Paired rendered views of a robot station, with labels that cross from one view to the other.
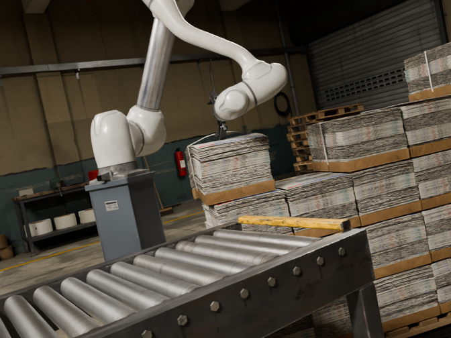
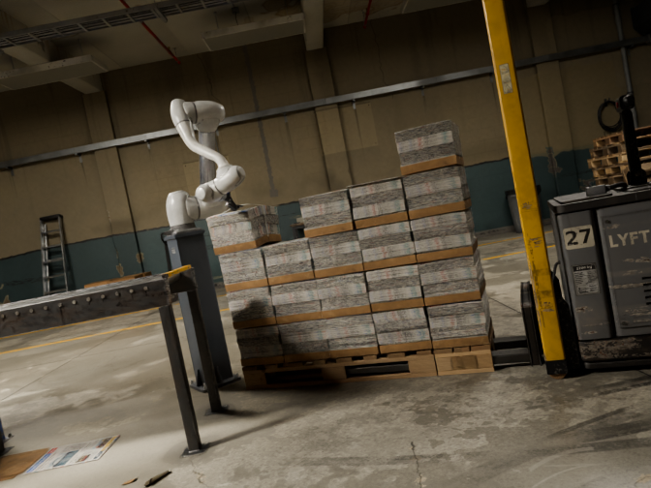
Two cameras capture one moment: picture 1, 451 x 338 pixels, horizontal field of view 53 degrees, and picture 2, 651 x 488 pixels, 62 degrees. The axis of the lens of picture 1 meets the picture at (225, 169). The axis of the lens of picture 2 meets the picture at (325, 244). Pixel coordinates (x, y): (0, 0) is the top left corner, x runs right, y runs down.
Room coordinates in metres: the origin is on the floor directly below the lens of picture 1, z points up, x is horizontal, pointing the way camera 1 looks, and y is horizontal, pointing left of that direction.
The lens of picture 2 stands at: (-0.61, -2.19, 0.94)
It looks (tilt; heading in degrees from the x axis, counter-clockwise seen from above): 3 degrees down; 33
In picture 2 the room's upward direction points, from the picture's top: 11 degrees counter-clockwise
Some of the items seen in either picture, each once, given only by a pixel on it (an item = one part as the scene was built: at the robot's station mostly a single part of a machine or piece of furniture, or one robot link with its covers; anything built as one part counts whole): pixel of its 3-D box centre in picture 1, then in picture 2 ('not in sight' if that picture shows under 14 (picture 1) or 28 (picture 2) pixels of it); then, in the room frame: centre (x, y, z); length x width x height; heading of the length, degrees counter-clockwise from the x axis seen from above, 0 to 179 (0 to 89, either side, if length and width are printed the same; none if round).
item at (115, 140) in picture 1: (113, 137); (180, 207); (1.85, 0.42, 1.17); 0.18 x 0.16 x 0.22; 153
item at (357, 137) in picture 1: (354, 141); (336, 212); (2.06, -0.60, 0.95); 0.38 x 0.29 x 0.23; 11
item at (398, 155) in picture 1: (357, 159); (339, 227); (2.06, -0.60, 0.86); 0.38 x 0.29 x 0.04; 11
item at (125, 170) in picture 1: (115, 172); (180, 229); (1.82, 0.43, 1.03); 0.22 x 0.18 x 0.06; 157
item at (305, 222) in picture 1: (286, 221); (177, 270); (1.22, -0.13, 0.81); 0.43 x 0.03 x 0.02; 32
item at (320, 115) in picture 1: (329, 144); (649, 171); (8.69, -2.05, 0.65); 1.33 x 0.94 x 1.30; 126
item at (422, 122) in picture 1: (409, 129); (385, 202); (2.12, -0.88, 0.95); 0.38 x 0.29 x 0.23; 13
